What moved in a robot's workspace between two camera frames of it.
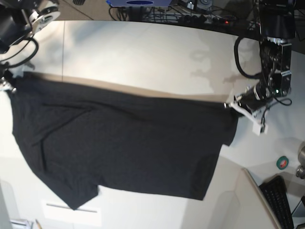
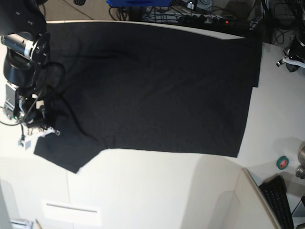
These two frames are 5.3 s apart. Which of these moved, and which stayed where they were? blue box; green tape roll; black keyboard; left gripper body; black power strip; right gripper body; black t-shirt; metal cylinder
Moved: right gripper body; left gripper body; black t-shirt
Stayed: blue box; black power strip; green tape roll; metal cylinder; black keyboard
